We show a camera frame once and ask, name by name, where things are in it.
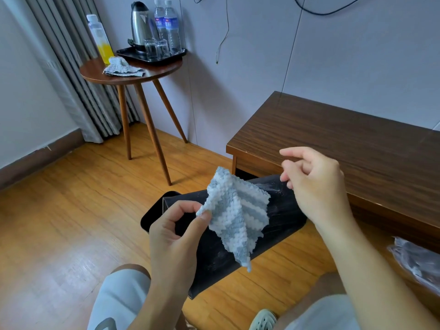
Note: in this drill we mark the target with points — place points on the person's left hand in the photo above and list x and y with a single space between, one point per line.
168 247

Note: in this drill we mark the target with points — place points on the person's right hand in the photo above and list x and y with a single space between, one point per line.
319 188

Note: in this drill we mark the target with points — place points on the person's right little finger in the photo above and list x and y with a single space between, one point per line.
299 152

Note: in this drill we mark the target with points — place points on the person's left thumb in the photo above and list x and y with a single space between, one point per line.
198 225

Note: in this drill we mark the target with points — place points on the blue white striped cloth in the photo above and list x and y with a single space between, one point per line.
237 216

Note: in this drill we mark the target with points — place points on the person's right forearm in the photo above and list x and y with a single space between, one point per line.
371 281

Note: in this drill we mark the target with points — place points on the person's left forearm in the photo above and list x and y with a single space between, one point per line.
161 307

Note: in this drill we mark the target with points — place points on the black bin bag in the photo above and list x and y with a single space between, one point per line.
227 250

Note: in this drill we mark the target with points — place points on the dark wooden desk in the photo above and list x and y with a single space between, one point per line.
343 147

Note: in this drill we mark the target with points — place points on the black trash bin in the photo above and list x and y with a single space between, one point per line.
153 213

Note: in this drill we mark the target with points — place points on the person's left leg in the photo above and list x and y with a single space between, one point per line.
132 268

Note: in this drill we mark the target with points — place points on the person's leg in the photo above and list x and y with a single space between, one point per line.
326 285
132 268

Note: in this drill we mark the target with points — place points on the white shorts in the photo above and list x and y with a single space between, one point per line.
120 298

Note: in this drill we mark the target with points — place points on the pale green slipper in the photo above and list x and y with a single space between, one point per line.
263 320

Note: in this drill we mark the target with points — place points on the person's right leg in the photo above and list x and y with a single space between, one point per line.
326 285

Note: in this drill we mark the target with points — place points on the round wooden side table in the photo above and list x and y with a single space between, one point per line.
137 78

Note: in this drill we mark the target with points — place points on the clear plastic bag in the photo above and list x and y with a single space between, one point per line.
417 261

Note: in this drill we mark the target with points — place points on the clear drinking glass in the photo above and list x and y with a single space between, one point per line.
151 50
163 49

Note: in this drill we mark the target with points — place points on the crumpled grey cloth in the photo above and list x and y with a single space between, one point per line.
121 67

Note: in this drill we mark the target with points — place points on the clear water bottle blue label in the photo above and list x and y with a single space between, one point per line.
159 20
172 29

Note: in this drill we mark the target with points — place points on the black serving tray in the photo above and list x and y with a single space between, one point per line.
130 54

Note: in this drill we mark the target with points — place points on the grey curtain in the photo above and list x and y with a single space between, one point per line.
74 65

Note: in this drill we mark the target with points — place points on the steel electric kettle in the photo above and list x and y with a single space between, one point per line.
140 25

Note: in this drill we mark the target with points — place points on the bottle with yellow liquid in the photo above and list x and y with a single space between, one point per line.
101 41

